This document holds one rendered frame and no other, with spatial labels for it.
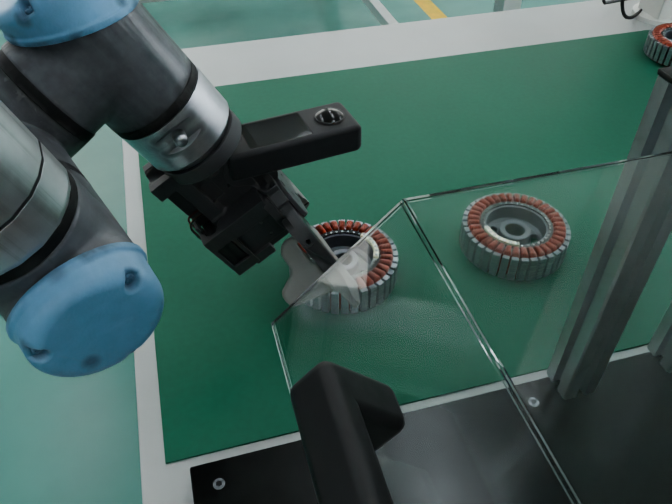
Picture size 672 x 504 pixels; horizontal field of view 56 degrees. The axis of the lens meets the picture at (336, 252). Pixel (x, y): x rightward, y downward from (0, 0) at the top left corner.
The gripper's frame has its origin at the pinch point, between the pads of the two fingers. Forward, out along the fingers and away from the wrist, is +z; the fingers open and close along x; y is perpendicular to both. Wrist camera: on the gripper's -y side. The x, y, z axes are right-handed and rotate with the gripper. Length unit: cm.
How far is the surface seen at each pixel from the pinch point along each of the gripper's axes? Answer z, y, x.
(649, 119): -14.6, -21.8, 19.9
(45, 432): 44, 81, -49
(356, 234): 2.0, -2.5, -2.1
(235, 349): -2.8, 12.5, 5.0
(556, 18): 35, -52, -47
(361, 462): -30.7, -2.0, 35.3
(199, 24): 85, 12, -247
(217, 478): -7.0, 15.6, 18.0
